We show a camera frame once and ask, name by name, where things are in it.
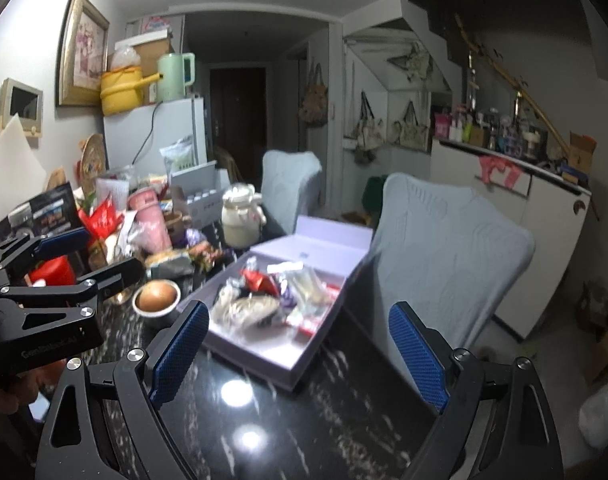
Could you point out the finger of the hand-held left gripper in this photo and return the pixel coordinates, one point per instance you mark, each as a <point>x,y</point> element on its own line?
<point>64,241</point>
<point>119,275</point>

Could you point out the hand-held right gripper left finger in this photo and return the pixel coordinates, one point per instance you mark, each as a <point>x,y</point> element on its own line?
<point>179,350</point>

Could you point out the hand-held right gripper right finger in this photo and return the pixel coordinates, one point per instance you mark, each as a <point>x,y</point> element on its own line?
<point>419,355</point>

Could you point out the lavender gift box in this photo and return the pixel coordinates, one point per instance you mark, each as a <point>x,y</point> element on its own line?
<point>264,355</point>

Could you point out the small red snack packet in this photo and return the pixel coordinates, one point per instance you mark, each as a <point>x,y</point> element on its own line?
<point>259,280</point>

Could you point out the red and white packet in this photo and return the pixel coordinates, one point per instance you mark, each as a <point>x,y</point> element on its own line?
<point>314,317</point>

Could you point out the silver purple foil packet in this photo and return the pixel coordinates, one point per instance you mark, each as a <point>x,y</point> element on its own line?
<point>286,292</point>

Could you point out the clear packet white contents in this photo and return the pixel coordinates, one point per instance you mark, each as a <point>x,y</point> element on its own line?
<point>306,280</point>

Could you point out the brown shoulder bag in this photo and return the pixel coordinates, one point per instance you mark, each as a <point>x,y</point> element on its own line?
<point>314,100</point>

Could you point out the person's left hand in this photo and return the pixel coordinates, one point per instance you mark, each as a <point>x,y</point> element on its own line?
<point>4,395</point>

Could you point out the red plastic bottle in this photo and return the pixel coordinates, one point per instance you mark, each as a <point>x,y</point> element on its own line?
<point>51,272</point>

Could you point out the black printed bag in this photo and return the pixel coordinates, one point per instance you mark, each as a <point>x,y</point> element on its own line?
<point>49,207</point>

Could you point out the steel bowl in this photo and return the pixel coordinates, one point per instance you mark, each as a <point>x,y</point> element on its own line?
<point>156,317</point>

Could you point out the large red snack bag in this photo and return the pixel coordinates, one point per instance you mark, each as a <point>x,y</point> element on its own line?
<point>101,222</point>

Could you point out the round brown fruit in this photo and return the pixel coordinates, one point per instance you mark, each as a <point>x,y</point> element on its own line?
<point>156,296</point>

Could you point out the silver blue foil packet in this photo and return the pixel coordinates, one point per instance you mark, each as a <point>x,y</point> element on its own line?
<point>171,260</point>

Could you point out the pink tumbler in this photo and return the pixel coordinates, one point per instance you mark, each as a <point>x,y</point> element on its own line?
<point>151,220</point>

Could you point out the brown mug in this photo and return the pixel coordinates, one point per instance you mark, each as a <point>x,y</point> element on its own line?
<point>176,220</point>

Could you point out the purple wrapper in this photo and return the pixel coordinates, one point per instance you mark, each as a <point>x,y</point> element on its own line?
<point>194,236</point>

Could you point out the woven round fan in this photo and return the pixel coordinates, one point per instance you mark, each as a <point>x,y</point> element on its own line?
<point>94,160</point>

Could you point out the white foam board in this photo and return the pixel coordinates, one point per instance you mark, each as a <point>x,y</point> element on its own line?
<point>14,170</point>

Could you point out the colourful candy packet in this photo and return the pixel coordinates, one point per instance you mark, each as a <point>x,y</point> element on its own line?
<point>206,255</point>

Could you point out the light blue covered chair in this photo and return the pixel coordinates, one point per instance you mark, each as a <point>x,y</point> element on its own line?
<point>449,260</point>
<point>291,190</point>

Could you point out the white box of small bottles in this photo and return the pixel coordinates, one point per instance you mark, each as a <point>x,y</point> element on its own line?
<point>199,200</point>

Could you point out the cream ceramic teapot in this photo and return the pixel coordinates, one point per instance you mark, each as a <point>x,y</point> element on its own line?
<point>241,225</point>

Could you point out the green and white pouch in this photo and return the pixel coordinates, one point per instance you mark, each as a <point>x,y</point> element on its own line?
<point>179,155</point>

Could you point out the yellow pot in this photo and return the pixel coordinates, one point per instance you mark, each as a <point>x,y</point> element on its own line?
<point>121,92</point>

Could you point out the white fridge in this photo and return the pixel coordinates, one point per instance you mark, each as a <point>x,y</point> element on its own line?
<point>174,125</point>

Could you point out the dark green bag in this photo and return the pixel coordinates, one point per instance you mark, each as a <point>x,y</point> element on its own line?
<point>376,195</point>

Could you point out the white cabinet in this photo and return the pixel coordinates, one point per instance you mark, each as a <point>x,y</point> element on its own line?
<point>549,230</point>

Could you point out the white plastic bag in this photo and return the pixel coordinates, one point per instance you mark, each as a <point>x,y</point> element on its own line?
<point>604,405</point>

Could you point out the framed picture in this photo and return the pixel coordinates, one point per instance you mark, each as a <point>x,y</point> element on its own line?
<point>84,50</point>

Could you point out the clear plastic bag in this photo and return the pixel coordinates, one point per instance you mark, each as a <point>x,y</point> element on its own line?
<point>125,57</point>

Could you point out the green electric kettle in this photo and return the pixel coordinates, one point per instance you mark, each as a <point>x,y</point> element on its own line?
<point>174,77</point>

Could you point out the pink cloth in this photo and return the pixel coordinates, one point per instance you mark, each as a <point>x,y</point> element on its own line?
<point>499,170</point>

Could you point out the brown cardboard box white lid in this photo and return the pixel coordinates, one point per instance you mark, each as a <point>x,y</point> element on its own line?
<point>151,55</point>

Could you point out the printed tote bag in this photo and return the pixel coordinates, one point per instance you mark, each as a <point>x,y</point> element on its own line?
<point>411,132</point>

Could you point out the white tote bag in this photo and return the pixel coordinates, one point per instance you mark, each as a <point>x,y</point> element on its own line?
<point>369,130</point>

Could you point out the row of bottles and jars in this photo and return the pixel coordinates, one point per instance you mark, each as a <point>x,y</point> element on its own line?
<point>484,130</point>

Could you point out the small open cardboard box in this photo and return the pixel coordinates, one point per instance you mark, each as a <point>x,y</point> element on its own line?
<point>581,152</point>

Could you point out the bamboo pole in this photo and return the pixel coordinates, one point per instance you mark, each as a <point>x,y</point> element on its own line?
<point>504,72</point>

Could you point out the wall intercom panel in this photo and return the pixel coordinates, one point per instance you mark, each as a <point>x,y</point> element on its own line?
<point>21,105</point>

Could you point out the star wall decoration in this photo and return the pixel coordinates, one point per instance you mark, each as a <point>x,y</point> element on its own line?
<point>411,62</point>

